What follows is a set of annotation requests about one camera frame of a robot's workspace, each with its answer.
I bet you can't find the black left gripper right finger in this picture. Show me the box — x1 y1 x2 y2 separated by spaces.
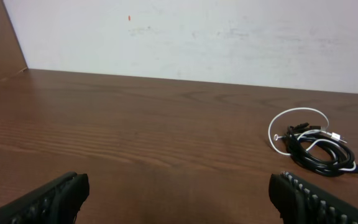
268 171 358 224

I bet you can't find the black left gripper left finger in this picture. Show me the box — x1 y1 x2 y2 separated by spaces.
0 172 90 224

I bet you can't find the black USB cable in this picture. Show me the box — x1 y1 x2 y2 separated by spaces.
283 122 358 177

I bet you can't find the white USB cable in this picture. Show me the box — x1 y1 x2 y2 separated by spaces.
267 107 357 172

